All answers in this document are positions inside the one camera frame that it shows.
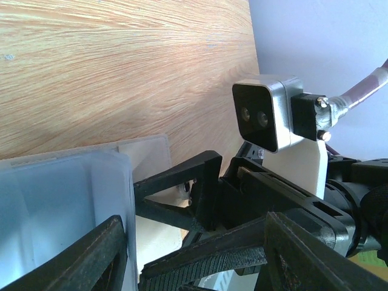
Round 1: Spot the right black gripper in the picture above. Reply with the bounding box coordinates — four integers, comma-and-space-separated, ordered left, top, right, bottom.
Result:
133, 142, 355, 290

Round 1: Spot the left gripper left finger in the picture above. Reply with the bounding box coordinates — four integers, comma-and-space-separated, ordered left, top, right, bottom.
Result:
3, 215, 127, 290

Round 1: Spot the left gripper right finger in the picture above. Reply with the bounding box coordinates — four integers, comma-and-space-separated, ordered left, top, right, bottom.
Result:
264, 212, 387, 290

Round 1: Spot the beige card holder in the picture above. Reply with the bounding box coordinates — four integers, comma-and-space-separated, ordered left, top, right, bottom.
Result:
1, 135, 182, 290

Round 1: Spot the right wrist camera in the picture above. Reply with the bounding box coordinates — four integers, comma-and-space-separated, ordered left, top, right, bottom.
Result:
232, 75, 346, 201

